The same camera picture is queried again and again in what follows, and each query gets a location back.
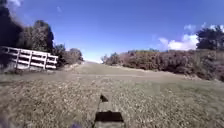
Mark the dry grass field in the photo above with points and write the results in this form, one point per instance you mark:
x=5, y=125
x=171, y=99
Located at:
x=156, y=100

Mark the dark tree behind hedge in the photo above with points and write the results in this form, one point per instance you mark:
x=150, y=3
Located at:
x=210, y=38

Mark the row of trees and bushes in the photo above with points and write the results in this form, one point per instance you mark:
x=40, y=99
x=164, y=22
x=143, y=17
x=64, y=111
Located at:
x=40, y=36

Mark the robot's own part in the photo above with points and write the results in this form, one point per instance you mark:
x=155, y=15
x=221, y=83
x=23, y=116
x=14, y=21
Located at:
x=75, y=126

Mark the white wooden fence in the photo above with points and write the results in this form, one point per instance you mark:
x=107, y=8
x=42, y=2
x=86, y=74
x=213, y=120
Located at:
x=30, y=58

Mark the long brownish-green hedge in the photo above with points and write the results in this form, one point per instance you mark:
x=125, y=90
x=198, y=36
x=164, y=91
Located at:
x=166, y=61

